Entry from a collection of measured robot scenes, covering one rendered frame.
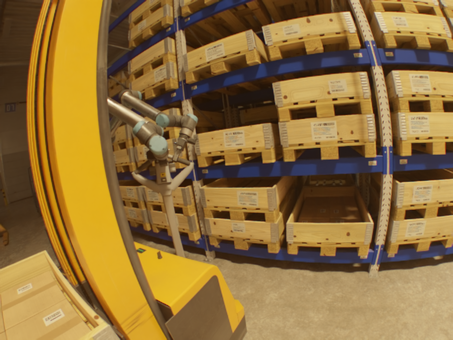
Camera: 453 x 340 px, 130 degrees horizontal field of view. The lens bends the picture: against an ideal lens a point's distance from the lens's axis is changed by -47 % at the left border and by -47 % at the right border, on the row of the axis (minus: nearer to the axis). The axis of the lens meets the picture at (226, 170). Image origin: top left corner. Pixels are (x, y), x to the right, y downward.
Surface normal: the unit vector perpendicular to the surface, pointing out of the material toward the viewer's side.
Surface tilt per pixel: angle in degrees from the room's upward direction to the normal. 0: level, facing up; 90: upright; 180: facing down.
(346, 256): 90
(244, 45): 90
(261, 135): 90
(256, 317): 0
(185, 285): 0
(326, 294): 0
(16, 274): 90
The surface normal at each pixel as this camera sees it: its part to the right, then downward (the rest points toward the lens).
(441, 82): -0.47, 0.19
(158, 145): 0.28, -0.11
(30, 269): 0.88, -0.04
